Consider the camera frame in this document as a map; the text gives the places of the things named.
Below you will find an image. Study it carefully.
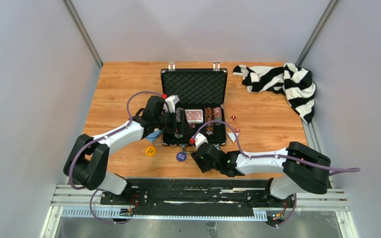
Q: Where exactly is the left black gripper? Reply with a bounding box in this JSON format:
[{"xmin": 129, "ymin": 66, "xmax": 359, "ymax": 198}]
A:
[{"xmin": 154, "ymin": 110, "xmax": 193, "ymax": 134}]

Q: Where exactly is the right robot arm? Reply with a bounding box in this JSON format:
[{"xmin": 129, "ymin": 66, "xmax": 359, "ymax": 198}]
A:
[{"xmin": 191, "ymin": 142, "xmax": 331, "ymax": 207}]

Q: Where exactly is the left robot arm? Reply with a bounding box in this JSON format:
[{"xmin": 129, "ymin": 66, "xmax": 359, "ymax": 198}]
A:
[{"xmin": 63, "ymin": 93, "xmax": 180, "ymax": 205}]

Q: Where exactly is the red backed card deck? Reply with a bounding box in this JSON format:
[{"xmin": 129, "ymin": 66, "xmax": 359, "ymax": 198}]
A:
[{"xmin": 185, "ymin": 109, "xmax": 204, "ymax": 123}]

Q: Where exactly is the blue small blind button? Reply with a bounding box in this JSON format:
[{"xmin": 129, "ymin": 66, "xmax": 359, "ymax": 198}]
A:
[{"xmin": 176, "ymin": 152, "xmax": 187, "ymax": 162}]

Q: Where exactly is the clear dealer button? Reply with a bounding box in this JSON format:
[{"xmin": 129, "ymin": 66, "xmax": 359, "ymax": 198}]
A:
[{"xmin": 152, "ymin": 141, "xmax": 163, "ymax": 147}]

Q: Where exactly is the black aluminium poker case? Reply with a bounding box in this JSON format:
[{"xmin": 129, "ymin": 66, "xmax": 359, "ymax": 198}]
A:
[{"xmin": 160, "ymin": 62, "xmax": 228, "ymax": 146}]

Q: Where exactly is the orange black chip column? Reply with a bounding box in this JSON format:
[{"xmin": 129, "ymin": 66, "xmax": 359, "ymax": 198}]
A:
[{"xmin": 204, "ymin": 107, "xmax": 214, "ymax": 135}]

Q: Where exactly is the clear triangle marker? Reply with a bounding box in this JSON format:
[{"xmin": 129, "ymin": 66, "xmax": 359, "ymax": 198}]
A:
[{"xmin": 227, "ymin": 132, "xmax": 240, "ymax": 144}]

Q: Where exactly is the blue backed playing cards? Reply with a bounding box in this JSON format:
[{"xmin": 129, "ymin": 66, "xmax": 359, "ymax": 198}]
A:
[{"xmin": 145, "ymin": 130, "xmax": 163, "ymax": 143}]

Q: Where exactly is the yellow round button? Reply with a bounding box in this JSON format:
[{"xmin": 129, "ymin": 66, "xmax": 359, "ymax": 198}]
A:
[{"xmin": 145, "ymin": 146, "xmax": 156, "ymax": 157}]

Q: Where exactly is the black white striped cloth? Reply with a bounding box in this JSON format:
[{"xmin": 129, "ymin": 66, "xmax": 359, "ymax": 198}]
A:
[{"xmin": 233, "ymin": 63, "xmax": 316, "ymax": 124}]

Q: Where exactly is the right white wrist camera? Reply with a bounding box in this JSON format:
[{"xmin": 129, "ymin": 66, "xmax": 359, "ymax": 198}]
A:
[{"xmin": 192, "ymin": 133, "xmax": 208, "ymax": 149}]

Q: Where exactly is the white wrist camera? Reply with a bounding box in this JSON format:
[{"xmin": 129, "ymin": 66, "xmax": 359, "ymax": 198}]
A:
[
  {"xmin": 164, "ymin": 95, "xmax": 180, "ymax": 113},
  {"xmin": 192, "ymin": 133, "xmax": 208, "ymax": 149}
]

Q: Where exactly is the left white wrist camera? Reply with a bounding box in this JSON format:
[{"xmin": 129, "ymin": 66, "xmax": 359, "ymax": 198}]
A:
[{"xmin": 164, "ymin": 95, "xmax": 180, "ymax": 113}]

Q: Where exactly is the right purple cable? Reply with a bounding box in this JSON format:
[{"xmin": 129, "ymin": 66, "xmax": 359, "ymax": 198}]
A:
[{"xmin": 190, "ymin": 120, "xmax": 361, "ymax": 227}]

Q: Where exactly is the purple cable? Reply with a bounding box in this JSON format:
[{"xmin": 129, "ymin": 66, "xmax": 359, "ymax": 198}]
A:
[
  {"xmin": 68, "ymin": 91, "xmax": 164, "ymax": 226},
  {"xmin": 190, "ymin": 120, "xmax": 361, "ymax": 227}
]

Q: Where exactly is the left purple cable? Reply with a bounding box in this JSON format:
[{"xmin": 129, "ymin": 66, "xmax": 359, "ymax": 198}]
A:
[{"xmin": 68, "ymin": 91, "xmax": 164, "ymax": 226}]

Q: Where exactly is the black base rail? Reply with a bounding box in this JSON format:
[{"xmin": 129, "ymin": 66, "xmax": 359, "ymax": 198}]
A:
[{"xmin": 51, "ymin": 178, "xmax": 349, "ymax": 227}]

